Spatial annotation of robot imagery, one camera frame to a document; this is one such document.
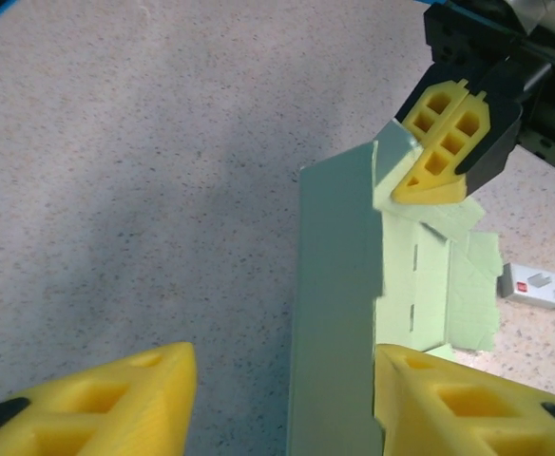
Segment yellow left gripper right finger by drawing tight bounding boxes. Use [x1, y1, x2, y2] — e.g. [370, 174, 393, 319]
[374, 344, 555, 456]

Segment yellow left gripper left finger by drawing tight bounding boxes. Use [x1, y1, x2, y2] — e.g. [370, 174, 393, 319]
[0, 340, 199, 456]

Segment small white cardboard box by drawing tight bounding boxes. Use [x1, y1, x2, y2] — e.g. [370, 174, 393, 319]
[496, 261, 555, 313]

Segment light green paper box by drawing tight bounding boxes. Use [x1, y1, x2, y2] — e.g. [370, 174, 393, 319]
[286, 118, 503, 456]

